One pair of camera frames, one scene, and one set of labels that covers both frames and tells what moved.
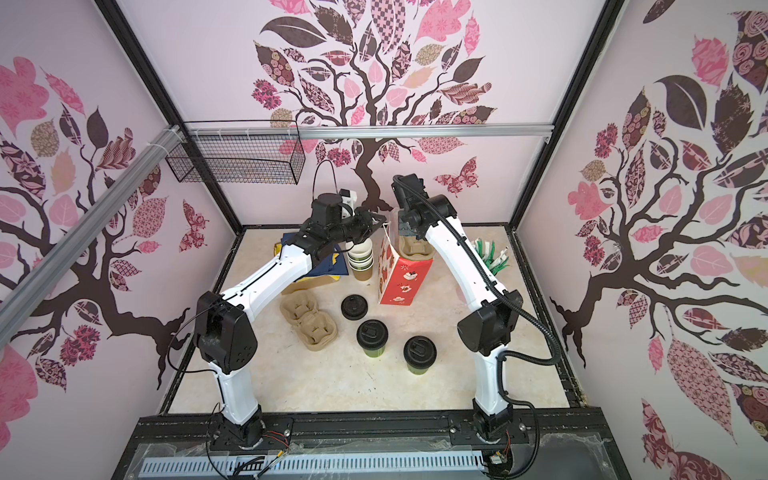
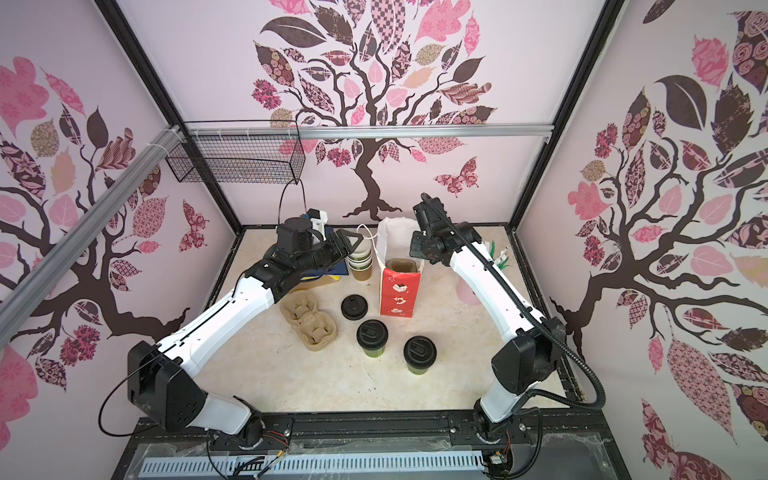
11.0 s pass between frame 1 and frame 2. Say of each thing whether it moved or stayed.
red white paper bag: moved
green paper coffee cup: stayed
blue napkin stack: stayed
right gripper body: moved
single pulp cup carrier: moved
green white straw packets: stayed
